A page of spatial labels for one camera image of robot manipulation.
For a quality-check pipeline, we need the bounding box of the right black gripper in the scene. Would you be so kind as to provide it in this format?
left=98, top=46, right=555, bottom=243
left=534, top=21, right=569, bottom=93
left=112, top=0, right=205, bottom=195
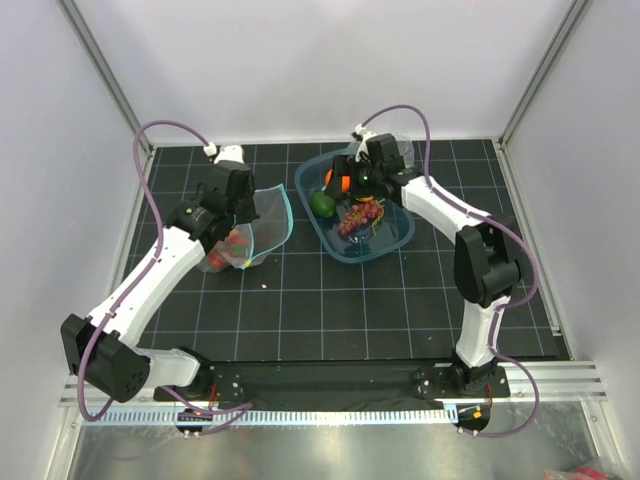
left=324, top=155, right=382, bottom=199

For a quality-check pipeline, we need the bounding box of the green lime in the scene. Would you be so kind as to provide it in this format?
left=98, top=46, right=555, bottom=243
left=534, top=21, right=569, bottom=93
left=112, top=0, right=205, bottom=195
left=310, top=191, right=336, bottom=218

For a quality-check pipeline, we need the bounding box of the clear zip top bag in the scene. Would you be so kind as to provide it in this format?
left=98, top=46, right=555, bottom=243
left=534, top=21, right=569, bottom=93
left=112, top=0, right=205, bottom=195
left=197, top=184, right=293, bottom=273

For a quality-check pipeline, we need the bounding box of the red cherry fruit cluster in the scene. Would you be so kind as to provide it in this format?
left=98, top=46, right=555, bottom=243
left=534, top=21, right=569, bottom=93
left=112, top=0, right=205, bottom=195
left=207, top=229, right=251, bottom=271

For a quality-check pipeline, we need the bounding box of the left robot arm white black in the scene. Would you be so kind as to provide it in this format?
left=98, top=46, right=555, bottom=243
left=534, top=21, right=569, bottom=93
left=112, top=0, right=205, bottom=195
left=61, top=160, right=257, bottom=403

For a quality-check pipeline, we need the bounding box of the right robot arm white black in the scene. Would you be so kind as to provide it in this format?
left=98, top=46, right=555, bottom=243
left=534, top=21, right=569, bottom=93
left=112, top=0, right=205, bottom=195
left=323, top=128, right=523, bottom=396

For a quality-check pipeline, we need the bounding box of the orange fruit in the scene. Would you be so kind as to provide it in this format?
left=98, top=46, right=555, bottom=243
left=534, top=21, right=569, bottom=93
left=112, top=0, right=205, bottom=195
left=324, top=169, right=351, bottom=193

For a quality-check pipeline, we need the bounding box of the purple grape bunch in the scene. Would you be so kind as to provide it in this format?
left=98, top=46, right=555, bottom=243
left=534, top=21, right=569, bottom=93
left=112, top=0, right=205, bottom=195
left=338, top=199, right=385, bottom=236

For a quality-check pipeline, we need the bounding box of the teal plastic tray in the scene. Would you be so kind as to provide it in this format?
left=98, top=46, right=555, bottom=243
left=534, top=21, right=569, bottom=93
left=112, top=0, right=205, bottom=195
left=294, top=147, right=415, bottom=264

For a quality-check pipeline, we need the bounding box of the black grid mat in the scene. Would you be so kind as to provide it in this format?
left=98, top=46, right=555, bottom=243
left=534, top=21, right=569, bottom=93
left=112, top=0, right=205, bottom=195
left=139, top=139, right=570, bottom=361

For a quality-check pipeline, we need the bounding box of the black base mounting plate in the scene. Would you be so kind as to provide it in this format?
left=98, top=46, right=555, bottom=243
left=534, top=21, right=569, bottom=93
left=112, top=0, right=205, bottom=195
left=169, top=359, right=511, bottom=412

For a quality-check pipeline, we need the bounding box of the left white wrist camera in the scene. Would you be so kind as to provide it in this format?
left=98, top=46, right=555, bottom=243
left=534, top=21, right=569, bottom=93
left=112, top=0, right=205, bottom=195
left=203, top=142, right=244, bottom=164

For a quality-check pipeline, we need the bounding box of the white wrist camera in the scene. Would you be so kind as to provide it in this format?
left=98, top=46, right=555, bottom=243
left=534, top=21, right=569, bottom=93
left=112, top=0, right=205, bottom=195
left=203, top=142, right=244, bottom=164
left=351, top=124, right=377, bottom=162

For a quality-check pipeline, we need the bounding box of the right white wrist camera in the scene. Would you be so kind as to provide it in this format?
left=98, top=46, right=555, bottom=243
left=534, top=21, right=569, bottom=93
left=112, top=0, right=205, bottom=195
left=351, top=124, right=377, bottom=162

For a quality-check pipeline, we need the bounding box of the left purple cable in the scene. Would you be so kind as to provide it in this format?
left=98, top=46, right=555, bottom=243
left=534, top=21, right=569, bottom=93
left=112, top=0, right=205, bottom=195
left=74, top=119, right=254, bottom=434

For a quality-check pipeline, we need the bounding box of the purple cable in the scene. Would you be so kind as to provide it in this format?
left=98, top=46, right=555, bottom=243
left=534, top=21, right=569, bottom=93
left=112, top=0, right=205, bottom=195
left=74, top=119, right=254, bottom=434
left=357, top=104, right=541, bottom=439

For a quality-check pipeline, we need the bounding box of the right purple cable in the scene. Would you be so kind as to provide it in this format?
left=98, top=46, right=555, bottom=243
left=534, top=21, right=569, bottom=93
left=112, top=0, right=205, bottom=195
left=357, top=104, right=541, bottom=439

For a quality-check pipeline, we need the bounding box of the slotted white cable duct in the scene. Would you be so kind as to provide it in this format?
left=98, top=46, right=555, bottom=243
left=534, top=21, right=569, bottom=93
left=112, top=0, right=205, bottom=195
left=89, top=405, right=458, bottom=428

